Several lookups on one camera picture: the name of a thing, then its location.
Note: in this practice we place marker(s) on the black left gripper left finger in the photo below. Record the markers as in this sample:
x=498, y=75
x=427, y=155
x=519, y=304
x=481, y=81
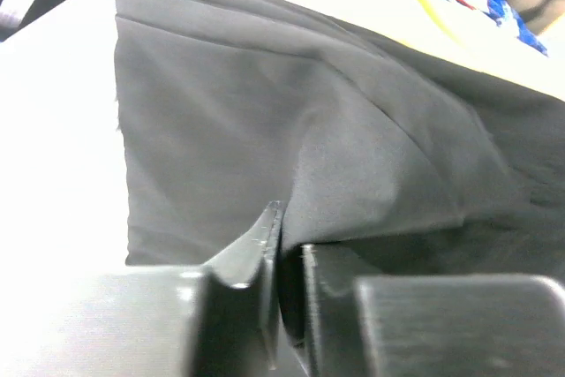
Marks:
x=239, y=327

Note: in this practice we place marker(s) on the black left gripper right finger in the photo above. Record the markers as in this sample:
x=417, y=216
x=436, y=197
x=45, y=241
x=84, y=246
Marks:
x=334, y=336

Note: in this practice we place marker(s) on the black trousers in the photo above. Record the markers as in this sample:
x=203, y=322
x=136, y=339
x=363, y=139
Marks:
x=419, y=164

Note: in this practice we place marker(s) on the yellow-green trousers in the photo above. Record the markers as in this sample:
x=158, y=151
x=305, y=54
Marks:
x=437, y=19

